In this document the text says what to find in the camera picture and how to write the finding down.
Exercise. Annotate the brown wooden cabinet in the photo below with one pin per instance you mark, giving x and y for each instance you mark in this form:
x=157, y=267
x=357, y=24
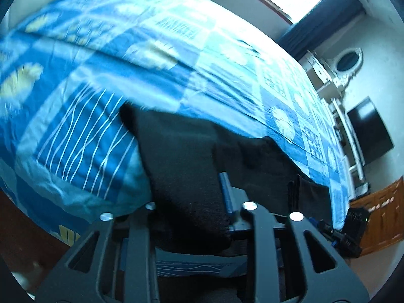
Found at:
x=382, y=214

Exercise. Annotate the blue patterned bed sheet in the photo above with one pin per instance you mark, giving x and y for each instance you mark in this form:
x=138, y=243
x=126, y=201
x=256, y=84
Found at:
x=126, y=53

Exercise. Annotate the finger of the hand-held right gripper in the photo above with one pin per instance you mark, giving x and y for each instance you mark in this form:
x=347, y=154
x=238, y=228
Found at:
x=334, y=236

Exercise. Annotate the blue curtain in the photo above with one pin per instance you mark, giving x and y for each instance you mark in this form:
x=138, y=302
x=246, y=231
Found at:
x=318, y=28

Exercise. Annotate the white dressing table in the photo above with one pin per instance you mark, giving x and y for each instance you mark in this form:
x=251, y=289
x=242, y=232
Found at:
x=325, y=75

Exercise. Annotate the black pants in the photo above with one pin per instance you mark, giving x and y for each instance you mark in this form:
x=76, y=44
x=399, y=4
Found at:
x=183, y=170

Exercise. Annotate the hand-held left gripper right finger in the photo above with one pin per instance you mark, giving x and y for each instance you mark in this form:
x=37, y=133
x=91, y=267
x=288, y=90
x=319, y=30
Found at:
x=228, y=195

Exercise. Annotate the black television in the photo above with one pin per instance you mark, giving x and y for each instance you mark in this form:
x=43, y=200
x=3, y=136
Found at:
x=371, y=129

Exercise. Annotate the oval white-framed mirror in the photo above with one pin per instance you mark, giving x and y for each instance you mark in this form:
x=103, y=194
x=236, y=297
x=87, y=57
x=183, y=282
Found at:
x=347, y=61

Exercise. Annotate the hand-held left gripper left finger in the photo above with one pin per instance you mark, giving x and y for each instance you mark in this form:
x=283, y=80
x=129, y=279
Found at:
x=142, y=243

